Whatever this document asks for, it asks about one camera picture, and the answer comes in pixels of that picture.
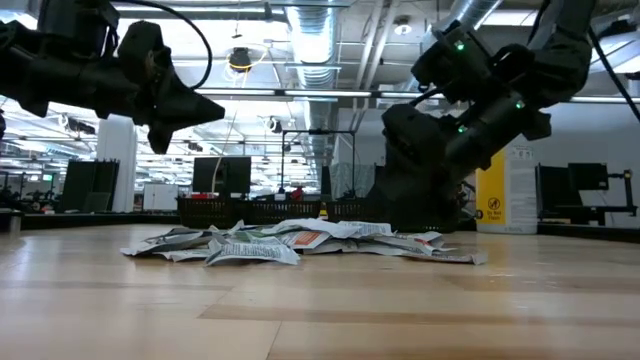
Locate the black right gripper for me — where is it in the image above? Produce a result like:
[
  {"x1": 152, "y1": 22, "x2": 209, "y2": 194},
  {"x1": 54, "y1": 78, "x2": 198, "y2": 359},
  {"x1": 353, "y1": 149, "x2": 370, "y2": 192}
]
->
[{"x1": 377, "y1": 149, "x2": 464, "y2": 201}]

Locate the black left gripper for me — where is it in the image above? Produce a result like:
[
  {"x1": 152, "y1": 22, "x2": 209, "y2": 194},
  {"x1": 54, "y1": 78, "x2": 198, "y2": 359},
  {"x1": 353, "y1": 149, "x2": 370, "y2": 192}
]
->
[{"x1": 97, "y1": 69, "x2": 226, "y2": 155}]

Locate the white printed first aid packet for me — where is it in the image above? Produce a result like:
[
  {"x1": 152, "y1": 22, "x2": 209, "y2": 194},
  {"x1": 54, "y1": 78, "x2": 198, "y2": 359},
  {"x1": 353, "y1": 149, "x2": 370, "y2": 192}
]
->
[
  {"x1": 304, "y1": 238, "x2": 381, "y2": 255},
  {"x1": 339, "y1": 221, "x2": 396, "y2": 239},
  {"x1": 399, "y1": 248, "x2": 489, "y2": 266},
  {"x1": 119, "y1": 227, "x2": 214, "y2": 257},
  {"x1": 154, "y1": 248, "x2": 211, "y2": 264},
  {"x1": 204, "y1": 238, "x2": 301, "y2": 267},
  {"x1": 259, "y1": 218, "x2": 351, "y2": 240}
]

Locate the black monitor on arm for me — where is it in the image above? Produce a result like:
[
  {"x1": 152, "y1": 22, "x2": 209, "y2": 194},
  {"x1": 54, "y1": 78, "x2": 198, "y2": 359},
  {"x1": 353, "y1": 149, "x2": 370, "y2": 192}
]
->
[{"x1": 568, "y1": 162, "x2": 610, "y2": 191}]

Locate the black mesh basket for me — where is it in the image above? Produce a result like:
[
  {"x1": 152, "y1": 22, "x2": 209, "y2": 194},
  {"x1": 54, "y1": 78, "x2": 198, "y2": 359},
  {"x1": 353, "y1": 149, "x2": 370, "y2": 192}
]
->
[
  {"x1": 249, "y1": 199, "x2": 324, "y2": 226},
  {"x1": 177, "y1": 198, "x2": 251, "y2": 230},
  {"x1": 324, "y1": 199, "x2": 381, "y2": 225},
  {"x1": 384, "y1": 199, "x2": 461, "y2": 234}
]

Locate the black ceiling spotlight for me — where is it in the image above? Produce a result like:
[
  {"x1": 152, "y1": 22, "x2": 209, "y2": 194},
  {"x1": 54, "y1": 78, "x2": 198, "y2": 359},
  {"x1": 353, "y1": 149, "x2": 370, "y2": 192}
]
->
[{"x1": 228, "y1": 47, "x2": 253, "y2": 71}]

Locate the black computer monitor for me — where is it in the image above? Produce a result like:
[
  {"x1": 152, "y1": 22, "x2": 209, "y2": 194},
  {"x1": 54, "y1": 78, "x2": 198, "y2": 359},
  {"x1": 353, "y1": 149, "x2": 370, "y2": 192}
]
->
[{"x1": 192, "y1": 156, "x2": 252, "y2": 197}]

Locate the white board panel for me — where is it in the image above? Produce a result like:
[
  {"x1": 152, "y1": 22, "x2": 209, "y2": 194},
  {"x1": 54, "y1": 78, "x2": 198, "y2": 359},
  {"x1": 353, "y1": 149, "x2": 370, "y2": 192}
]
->
[{"x1": 143, "y1": 183, "x2": 180, "y2": 211}]

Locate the white room pillar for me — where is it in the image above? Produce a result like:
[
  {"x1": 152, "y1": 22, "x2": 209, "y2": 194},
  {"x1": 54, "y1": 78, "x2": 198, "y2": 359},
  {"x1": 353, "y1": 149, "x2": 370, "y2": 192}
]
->
[{"x1": 96, "y1": 114, "x2": 138, "y2": 214}]

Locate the white yellow wipes canister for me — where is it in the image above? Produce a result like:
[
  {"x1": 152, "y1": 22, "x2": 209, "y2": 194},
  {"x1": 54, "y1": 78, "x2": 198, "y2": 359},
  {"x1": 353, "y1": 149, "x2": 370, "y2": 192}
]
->
[{"x1": 474, "y1": 144, "x2": 539, "y2": 235}]

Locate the ceiling light strip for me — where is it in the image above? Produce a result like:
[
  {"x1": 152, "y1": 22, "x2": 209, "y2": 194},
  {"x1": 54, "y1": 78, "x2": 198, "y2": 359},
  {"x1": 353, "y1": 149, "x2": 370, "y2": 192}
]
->
[
  {"x1": 194, "y1": 88, "x2": 374, "y2": 99},
  {"x1": 379, "y1": 91, "x2": 640, "y2": 105}
]

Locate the black workstation rig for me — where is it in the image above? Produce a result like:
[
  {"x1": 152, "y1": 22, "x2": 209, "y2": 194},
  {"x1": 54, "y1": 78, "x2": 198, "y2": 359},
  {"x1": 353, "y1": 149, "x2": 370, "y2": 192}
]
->
[{"x1": 534, "y1": 164, "x2": 639, "y2": 226}]

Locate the black tall cabinet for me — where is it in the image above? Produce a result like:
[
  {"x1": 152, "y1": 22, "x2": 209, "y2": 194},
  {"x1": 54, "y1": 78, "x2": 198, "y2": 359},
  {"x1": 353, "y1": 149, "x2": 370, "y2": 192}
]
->
[{"x1": 59, "y1": 159, "x2": 120, "y2": 214}]

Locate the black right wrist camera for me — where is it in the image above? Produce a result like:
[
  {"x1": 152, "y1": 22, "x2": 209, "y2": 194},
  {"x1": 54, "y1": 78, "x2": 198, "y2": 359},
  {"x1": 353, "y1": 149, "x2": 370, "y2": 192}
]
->
[{"x1": 382, "y1": 102, "x2": 444, "y2": 151}]

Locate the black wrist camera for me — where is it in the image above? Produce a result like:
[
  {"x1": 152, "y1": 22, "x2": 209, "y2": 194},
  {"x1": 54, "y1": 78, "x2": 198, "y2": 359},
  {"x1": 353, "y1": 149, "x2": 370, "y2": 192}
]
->
[
  {"x1": 118, "y1": 20, "x2": 167, "y2": 89},
  {"x1": 382, "y1": 102, "x2": 444, "y2": 151}
]

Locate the black left camera cable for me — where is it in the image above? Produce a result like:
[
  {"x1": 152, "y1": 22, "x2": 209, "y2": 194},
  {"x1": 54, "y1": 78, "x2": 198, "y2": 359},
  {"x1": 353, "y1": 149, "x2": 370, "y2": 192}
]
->
[{"x1": 113, "y1": 0, "x2": 215, "y2": 91}]

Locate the black camera cable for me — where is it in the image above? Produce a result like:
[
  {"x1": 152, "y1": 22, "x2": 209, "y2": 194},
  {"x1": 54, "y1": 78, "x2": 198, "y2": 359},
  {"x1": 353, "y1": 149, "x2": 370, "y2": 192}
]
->
[
  {"x1": 113, "y1": 0, "x2": 215, "y2": 91},
  {"x1": 408, "y1": 88, "x2": 444, "y2": 107}
]

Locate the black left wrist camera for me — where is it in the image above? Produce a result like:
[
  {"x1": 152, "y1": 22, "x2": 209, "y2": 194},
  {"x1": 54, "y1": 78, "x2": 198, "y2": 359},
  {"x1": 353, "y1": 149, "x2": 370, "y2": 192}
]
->
[{"x1": 118, "y1": 20, "x2": 167, "y2": 89}]

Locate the black right camera cable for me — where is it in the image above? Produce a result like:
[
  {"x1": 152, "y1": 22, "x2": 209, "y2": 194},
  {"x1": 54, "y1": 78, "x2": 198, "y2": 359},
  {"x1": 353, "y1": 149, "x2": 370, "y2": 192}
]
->
[{"x1": 408, "y1": 88, "x2": 444, "y2": 107}]

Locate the silver ribbed ventilation duct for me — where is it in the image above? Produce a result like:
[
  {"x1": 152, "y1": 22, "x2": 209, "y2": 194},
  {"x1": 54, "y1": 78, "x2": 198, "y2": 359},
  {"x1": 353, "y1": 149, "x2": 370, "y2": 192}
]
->
[{"x1": 284, "y1": 4, "x2": 344, "y2": 166}]

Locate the silver smooth ventilation duct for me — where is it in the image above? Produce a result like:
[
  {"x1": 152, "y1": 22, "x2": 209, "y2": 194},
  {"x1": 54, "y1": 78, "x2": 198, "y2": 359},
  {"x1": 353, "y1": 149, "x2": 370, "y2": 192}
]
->
[{"x1": 424, "y1": 0, "x2": 504, "y2": 39}]

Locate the grey metal post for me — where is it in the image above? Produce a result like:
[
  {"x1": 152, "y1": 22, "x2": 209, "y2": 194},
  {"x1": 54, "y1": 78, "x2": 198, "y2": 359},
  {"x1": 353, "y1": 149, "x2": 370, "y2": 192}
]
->
[{"x1": 0, "y1": 208, "x2": 24, "y2": 234}]

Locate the black hanging cable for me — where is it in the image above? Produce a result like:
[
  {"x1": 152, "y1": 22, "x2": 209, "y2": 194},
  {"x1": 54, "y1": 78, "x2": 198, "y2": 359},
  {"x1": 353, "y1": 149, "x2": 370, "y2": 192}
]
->
[{"x1": 587, "y1": 27, "x2": 640, "y2": 124}]

